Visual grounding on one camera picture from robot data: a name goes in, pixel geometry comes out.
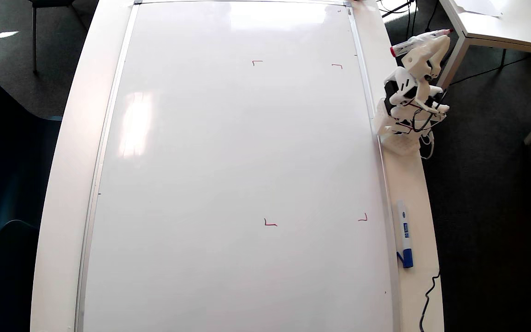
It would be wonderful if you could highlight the black power cable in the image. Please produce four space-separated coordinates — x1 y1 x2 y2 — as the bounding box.
380 0 439 42

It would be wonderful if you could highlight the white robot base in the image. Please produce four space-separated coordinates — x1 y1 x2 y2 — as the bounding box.
375 99 434 156

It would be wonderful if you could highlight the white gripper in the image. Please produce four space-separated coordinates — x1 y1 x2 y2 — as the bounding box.
401 36 451 79

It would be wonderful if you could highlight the dark blue chair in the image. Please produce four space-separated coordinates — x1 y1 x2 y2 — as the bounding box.
0 220 40 332
0 62 63 252

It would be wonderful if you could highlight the red whiteboard marker pen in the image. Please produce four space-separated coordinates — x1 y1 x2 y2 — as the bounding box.
390 29 454 58

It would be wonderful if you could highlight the thin black floor cable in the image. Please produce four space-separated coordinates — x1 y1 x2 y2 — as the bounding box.
450 55 531 86

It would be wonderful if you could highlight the white whiteboard with metal frame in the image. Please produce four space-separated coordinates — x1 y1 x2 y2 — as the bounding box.
74 0 402 332

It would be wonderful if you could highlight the white paper sheet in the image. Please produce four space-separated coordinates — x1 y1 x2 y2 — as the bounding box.
454 0 502 18

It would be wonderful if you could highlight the blue whiteboard marker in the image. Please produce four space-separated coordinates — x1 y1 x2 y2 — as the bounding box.
395 200 414 269

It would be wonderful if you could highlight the white cable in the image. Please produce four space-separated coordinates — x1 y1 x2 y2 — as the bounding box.
420 130 435 160

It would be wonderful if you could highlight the white side table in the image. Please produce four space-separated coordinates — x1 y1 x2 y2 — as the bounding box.
436 0 531 146

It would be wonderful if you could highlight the chair with metal legs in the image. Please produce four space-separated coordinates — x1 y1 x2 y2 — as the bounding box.
28 0 86 74

